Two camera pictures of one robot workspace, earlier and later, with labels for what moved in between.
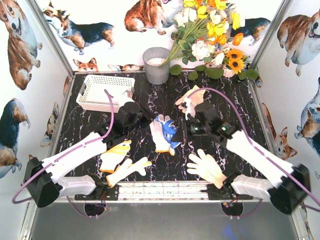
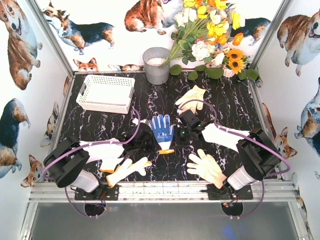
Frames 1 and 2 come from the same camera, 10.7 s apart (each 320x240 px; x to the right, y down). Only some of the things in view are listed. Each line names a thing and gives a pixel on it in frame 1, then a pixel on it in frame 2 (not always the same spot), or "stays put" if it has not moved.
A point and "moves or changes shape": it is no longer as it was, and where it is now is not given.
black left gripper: x=145 y=117 → x=145 y=137
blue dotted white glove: x=169 y=127 moves or changes shape
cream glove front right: x=206 y=166 stays put
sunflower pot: x=233 y=62 stays put
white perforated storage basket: x=92 y=97 stays put
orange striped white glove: x=110 y=159 stays put
